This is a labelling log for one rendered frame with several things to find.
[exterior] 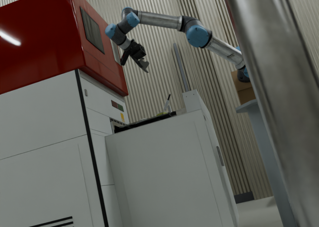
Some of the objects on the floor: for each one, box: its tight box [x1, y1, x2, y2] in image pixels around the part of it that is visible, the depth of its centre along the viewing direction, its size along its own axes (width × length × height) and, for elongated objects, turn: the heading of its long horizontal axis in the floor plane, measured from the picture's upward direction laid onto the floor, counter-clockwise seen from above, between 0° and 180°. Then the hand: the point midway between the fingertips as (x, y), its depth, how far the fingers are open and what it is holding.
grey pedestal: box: [235, 99, 298, 227], centre depth 218 cm, size 51×44×82 cm
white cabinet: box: [105, 109, 239, 227], centre depth 244 cm, size 64×96×82 cm, turn 123°
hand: (145, 66), depth 213 cm, fingers open, 14 cm apart
